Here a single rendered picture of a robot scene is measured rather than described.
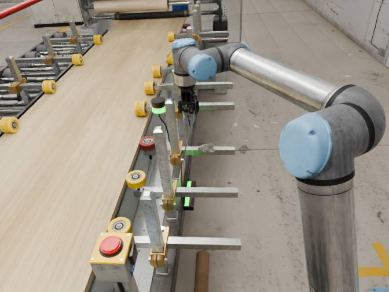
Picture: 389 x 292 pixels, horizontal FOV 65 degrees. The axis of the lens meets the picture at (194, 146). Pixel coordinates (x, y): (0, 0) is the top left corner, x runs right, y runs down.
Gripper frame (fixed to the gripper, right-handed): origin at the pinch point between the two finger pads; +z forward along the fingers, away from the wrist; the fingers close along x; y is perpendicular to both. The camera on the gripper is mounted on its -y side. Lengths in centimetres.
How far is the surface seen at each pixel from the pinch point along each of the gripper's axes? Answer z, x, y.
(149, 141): 10.6, -20.2, -1.2
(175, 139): 5.8, -6.7, 4.4
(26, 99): 17, -115, -59
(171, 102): -12.4, -6.4, 4.3
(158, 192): 18.4, -12.2, 25.0
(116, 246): -21, -7, 79
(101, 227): 12, -27, 49
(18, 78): 2, -115, -59
